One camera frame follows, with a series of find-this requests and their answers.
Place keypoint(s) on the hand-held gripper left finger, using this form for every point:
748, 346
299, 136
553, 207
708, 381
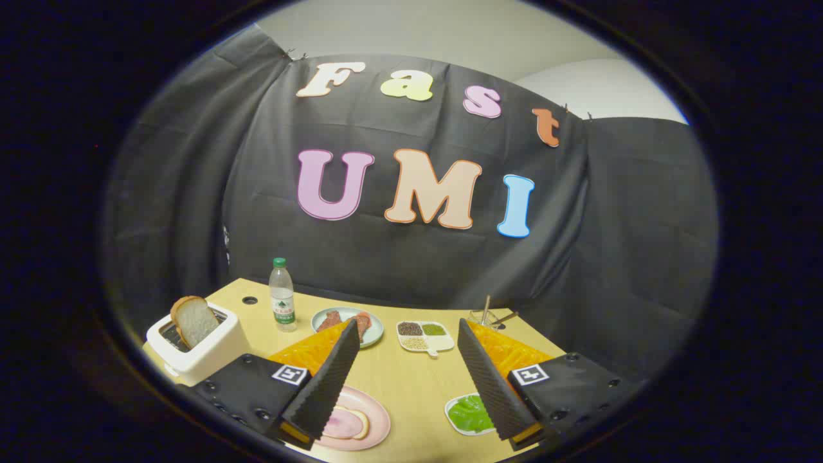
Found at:
325, 386

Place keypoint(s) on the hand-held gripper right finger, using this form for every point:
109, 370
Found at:
492, 386

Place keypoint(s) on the bread slice with ham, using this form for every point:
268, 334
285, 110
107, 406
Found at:
350, 424

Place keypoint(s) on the white square plate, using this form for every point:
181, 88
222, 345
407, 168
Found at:
451, 418

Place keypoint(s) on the pink round plate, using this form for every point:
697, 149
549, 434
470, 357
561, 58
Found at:
379, 418

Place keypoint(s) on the brown meat piece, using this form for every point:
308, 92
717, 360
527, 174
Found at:
329, 321
363, 323

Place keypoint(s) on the wooden spoon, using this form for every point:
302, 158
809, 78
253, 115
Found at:
506, 317

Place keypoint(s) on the pale green round plate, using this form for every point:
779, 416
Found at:
375, 333

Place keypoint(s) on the wooden chopstick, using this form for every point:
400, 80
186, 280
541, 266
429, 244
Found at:
486, 308

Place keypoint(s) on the white divided grain dish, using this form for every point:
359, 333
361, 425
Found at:
424, 337

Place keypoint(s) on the clear plastic water bottle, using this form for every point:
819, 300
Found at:
282, 302

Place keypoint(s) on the white toaster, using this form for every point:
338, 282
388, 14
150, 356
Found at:
212, 354

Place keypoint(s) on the black backdrop cloth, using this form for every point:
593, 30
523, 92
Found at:
418, 270

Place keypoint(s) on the white bread slice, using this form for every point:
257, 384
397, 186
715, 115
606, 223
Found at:
195, 321

